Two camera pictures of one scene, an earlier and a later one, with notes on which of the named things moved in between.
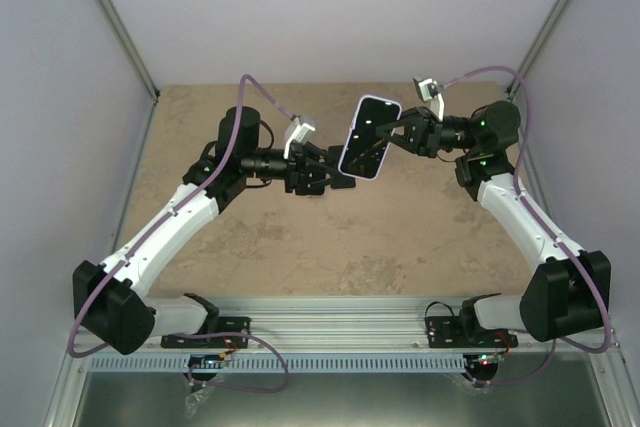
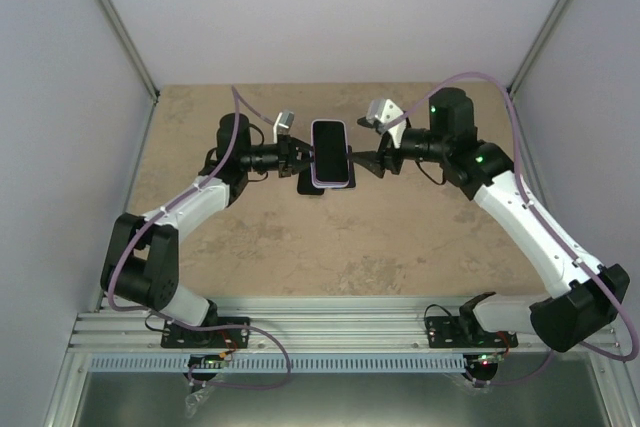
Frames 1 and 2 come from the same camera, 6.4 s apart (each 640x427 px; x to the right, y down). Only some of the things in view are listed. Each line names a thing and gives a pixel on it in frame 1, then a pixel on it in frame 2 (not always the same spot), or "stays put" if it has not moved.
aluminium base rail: x=354 y=323 stays put
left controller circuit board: x=215 y=361 stays put
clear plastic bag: x=192 y=400 stays put
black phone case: x=310 y=190 stays put
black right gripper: x=423 y=132 -> x=377 y=161
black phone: x=339 y=180 -> x=352 y=181
